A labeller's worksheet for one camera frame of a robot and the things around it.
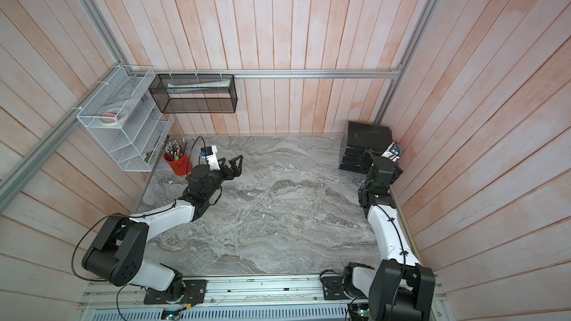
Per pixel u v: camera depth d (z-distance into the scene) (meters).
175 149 0.93
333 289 0.73
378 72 0.96
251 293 0.73
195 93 1.06
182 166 0.99
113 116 0.74
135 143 0.78
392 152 0.66
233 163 0.78
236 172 0.78
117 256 0.43
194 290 0.73
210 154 0.75
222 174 0.77
